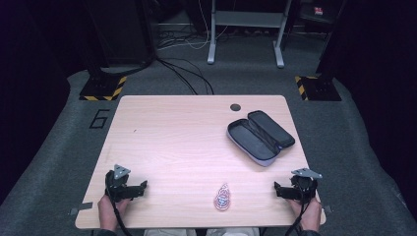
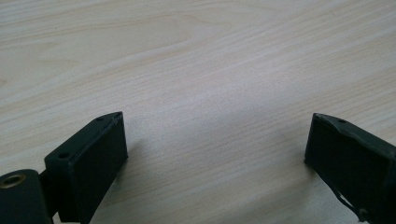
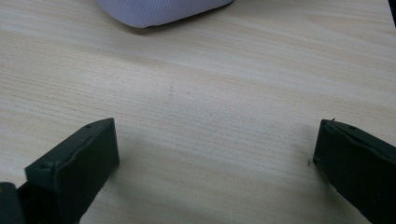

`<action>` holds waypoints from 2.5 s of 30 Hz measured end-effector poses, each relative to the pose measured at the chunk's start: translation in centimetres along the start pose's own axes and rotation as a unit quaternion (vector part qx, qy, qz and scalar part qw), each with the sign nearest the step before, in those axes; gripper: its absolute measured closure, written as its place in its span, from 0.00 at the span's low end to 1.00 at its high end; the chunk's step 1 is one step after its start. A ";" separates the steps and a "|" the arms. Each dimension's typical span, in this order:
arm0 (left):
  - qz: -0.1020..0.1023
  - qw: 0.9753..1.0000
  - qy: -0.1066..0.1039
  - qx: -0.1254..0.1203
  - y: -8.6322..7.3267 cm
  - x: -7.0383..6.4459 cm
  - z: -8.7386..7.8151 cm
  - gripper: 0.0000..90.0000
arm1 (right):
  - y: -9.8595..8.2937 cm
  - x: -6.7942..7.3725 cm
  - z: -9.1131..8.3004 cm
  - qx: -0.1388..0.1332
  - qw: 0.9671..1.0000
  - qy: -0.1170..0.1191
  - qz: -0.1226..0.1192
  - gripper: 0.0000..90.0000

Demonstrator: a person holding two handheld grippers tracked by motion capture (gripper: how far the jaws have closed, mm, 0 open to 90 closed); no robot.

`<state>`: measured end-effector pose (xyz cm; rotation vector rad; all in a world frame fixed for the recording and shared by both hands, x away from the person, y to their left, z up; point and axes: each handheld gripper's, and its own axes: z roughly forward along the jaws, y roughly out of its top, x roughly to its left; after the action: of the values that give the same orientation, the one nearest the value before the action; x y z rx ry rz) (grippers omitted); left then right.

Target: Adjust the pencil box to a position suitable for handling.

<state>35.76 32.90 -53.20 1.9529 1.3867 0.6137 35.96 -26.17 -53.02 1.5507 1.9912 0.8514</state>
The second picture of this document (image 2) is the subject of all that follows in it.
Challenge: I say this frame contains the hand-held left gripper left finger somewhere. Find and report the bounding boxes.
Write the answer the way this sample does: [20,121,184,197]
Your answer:
[43,111,129,224]

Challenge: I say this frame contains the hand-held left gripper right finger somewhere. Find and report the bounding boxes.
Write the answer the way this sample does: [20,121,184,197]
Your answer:
[304,112,396,224]

